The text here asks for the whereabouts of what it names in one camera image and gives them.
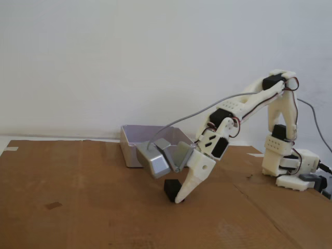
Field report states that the grey and black table clamp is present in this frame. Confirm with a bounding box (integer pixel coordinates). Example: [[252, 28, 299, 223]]
[[299, 173, 329, 194]]

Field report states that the black rectangular block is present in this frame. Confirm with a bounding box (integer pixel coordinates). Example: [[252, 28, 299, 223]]
[[164, 178, 186, 203]]

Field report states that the brown cardboard sheet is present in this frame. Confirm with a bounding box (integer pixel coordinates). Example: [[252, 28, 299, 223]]
[[0, 140, 332, 249]]

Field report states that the grey plastic open box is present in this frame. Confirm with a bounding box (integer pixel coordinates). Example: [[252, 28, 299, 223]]
[[120, 124, 196, 169]]

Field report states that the black power cable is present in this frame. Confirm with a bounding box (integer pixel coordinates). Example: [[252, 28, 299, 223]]
[[318, 161, 332, 175]]

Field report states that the grey webcam cable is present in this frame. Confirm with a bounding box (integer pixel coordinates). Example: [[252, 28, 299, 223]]
[[147, 90, 332, 154]]

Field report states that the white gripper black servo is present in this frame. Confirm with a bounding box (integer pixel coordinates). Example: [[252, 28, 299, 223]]
[[175, 129, 230, 203]]

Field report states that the silver webcam with grey mount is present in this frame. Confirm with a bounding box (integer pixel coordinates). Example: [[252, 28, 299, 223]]
[[136, 139, 195, 179]]

